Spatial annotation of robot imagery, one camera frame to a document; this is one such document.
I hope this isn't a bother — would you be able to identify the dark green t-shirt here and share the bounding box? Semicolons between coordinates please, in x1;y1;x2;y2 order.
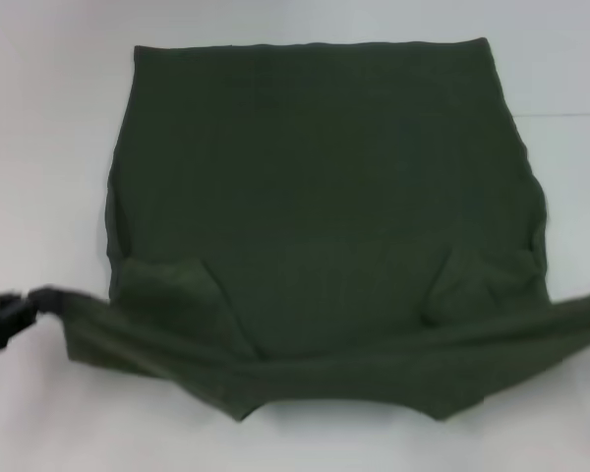
61;37;590;424

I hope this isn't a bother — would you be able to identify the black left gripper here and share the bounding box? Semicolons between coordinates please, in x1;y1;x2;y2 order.
0;286;64;354

